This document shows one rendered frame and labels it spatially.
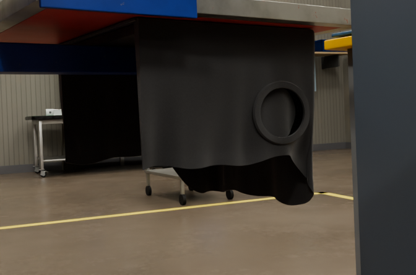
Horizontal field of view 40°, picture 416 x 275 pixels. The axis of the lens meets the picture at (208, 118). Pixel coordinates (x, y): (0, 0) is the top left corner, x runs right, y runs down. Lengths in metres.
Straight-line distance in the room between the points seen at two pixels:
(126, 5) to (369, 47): 0.42
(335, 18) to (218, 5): 0.33
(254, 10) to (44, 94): 7.94
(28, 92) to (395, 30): 8.27
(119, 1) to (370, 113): 0.47
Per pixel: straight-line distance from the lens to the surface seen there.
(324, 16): 1.34
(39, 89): 9.04
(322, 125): 10.90
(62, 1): 0.98
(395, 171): 0.95
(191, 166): 1.19
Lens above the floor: 0.76
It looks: level
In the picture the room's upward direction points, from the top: 2 degrees counter-clockwise
